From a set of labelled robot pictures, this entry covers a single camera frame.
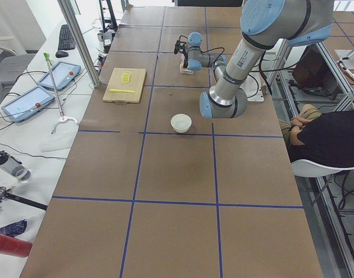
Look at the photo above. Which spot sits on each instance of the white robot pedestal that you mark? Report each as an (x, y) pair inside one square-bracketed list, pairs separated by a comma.
[(252, 88)]

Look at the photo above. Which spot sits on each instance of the reacher grabber stick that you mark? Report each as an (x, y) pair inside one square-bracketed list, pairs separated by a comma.
[(63, 118)]

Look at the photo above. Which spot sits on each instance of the aluminium frame post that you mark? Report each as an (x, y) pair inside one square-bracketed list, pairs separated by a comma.
[(70, 18)]

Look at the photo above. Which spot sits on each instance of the wooden cutting board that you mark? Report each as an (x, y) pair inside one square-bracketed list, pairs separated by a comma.
[(136, 83)]

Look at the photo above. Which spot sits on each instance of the blue teach pendant near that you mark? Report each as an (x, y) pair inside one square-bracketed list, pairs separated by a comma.
[(28, 104)]

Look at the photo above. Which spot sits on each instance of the seated person black shirt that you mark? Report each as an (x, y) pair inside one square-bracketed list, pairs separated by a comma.
[(323, 138)]

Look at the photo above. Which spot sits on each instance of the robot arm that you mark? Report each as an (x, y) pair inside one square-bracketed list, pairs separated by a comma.
[(193, 58), (263, 23)]

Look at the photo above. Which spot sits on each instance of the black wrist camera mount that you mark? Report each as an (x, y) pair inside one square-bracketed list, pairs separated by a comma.
[(180, 47)]

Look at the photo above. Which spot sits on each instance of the white paper bowl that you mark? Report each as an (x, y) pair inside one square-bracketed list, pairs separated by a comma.
[(181, 123)]

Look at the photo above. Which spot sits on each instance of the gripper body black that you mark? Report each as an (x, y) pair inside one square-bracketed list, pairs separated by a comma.
[(186, 59)]

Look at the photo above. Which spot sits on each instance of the clear water bottle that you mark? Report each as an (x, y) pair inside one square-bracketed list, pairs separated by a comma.
[(13, 166)]

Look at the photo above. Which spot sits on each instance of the clear plastic egg box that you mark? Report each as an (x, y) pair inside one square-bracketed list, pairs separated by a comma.
[(184, 70)]

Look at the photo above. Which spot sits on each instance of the red cylinder bottle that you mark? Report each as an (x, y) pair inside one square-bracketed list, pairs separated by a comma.
[(14, 247)]

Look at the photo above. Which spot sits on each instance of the blue teach pendant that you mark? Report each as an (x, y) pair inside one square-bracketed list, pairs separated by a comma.
[(28, 104), (63, 74)]

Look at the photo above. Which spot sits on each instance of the blue teach pendant far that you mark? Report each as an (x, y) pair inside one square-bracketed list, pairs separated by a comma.
[(63, 74)]

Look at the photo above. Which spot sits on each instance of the yellow plastic knife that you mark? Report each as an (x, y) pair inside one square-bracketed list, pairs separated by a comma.
[(121, 91)]

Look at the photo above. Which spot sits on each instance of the black keyboard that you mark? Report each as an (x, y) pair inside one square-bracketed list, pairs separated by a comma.
[(65, 39)]

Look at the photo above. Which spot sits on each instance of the white chair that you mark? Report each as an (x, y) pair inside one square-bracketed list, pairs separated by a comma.
[(309, 169)]

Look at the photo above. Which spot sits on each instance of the black computer mouse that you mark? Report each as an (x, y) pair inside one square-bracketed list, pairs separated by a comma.
[(61, 54)]

